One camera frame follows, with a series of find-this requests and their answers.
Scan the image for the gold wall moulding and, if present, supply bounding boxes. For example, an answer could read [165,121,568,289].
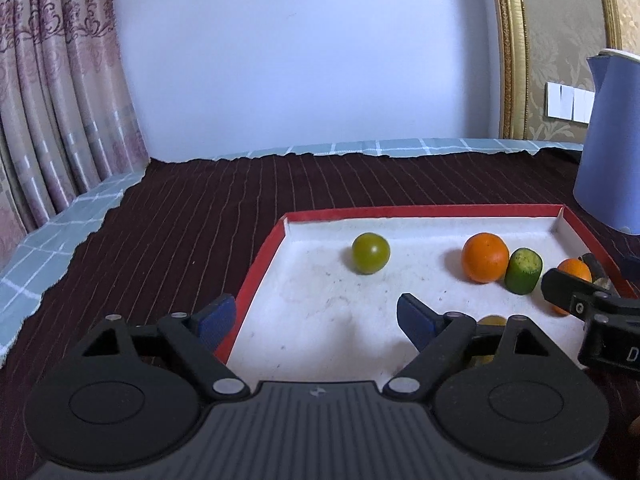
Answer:
[592,0,624,54]
[487,0,531,140]

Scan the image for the green round fruit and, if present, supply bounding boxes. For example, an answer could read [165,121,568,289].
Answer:
[351,232,391,275]

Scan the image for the dark striped cloth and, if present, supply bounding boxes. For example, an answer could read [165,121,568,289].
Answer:
[0,146,640,480]

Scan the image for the white wall switch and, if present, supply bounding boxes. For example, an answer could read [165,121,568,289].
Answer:
[545,81,596,124]

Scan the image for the orange mandarin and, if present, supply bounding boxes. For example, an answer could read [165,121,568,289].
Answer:
[554,258,594,316]
[461,232,510,285]

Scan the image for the green cut fruit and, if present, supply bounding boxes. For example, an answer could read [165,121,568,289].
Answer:
[504,248,544,295]

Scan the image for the blue electric kettle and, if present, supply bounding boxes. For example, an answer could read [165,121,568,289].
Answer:
[572,48,640,235]

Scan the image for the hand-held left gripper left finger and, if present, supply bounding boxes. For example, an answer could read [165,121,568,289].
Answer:
[77,294,252,403]

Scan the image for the red-rimmed white tray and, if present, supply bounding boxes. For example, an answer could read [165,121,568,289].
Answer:
[212,204,638,382]

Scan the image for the small yellow fruit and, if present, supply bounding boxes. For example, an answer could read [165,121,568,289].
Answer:
[467,313,507,365]

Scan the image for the large dark block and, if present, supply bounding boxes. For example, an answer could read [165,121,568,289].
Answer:
[580,254,614,289]

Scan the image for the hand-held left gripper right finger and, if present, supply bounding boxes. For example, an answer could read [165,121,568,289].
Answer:
[382,293,558,403]

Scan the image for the pink patterned curtain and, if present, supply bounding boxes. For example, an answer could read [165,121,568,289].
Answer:
[0,0,151,261]

